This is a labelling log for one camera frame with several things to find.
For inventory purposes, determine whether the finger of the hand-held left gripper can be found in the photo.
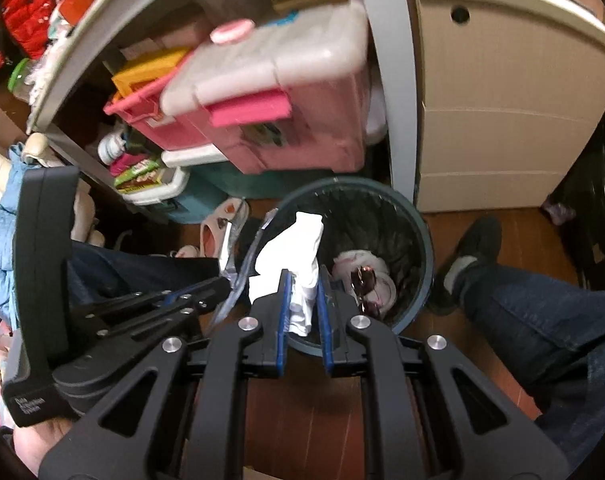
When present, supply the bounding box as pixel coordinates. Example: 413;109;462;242
88;302;219;348
72;275;234;320

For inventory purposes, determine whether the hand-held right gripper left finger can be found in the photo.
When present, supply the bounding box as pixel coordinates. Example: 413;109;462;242
37;268;289;480

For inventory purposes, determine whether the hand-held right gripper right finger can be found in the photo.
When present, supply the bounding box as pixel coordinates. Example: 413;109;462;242
317;265;571;480

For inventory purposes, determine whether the white paper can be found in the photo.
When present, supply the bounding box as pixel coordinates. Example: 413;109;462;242
248;211;325;337

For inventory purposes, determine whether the dark round trash bin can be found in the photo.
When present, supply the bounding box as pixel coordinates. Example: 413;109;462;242
246;176;436;357

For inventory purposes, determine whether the person's left hand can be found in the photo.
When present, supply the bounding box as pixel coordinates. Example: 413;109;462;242
11;407;80;477

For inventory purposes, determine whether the pink tissue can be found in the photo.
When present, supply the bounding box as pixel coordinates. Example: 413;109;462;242
331;249;399;319

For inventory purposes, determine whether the pink and white slipper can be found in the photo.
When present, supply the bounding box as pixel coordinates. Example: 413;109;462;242
199;198;250;257

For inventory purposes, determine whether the teal storage box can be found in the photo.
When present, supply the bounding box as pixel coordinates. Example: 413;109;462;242
166;166;289;226

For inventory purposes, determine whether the green snack packet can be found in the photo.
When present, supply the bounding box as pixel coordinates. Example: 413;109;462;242
112;156;164;194

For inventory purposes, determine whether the pink basket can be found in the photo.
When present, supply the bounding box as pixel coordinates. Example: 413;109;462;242
103;79;218;153

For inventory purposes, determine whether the green-lidded clear jar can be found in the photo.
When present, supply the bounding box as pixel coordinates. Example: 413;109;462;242
8;57;35;105

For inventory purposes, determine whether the yellow basket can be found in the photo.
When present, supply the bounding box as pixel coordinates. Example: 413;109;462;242
111;47;192;99

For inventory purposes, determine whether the pink storage box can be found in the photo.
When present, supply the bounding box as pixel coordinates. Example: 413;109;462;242
160;0;372;175

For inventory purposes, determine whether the person's right leg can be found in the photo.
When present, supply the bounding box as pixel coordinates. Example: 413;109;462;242
459;264;605;468

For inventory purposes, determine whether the grey desk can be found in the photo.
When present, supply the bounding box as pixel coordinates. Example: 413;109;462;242
26;0;424;207

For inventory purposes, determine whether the red padded jacket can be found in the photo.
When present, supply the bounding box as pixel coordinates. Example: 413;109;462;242
0;0;54;86

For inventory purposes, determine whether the orange-red cup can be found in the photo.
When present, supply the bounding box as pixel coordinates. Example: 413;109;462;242
59;0;97;25

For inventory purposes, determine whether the white drawer cabinet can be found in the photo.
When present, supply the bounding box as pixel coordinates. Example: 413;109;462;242
398;0;605;215

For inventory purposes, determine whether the black garbage bag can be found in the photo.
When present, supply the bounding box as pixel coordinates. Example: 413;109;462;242
546;125;605;288

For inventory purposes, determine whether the pink ring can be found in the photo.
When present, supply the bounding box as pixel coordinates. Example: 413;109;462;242
210;17;256;47

